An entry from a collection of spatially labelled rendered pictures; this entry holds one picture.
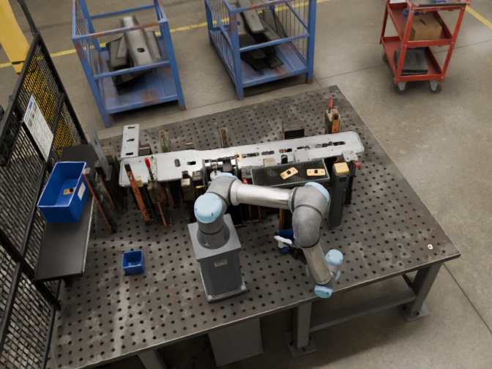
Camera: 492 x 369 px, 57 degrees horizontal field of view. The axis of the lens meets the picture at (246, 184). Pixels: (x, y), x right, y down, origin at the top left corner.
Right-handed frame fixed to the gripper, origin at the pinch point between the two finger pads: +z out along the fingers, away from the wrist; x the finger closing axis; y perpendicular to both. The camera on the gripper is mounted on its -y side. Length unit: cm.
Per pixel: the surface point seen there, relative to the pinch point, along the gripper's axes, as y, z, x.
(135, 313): 51, 27, -63
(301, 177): -25.7, 6.7, 9.0
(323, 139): -21, 23, 56
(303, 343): 80, -38, 17
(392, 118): 30, 41, 235
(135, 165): 16, 88, -23
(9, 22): -38, 159, -54
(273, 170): -21.9, 20.0, 4.6
